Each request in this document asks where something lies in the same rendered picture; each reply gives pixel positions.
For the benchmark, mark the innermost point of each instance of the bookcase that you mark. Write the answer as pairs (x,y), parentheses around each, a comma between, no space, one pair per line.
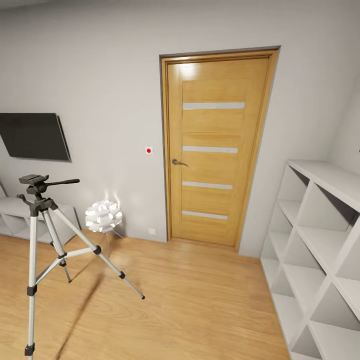
(311,264)
(15,220)

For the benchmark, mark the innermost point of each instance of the camera tripod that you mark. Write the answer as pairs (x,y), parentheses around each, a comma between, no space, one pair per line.
(37,186)

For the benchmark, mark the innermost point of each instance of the wall mounted tv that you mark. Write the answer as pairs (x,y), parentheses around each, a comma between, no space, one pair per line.
(33,135)

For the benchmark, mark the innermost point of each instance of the door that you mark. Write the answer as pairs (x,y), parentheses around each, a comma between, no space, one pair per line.
(214,107)

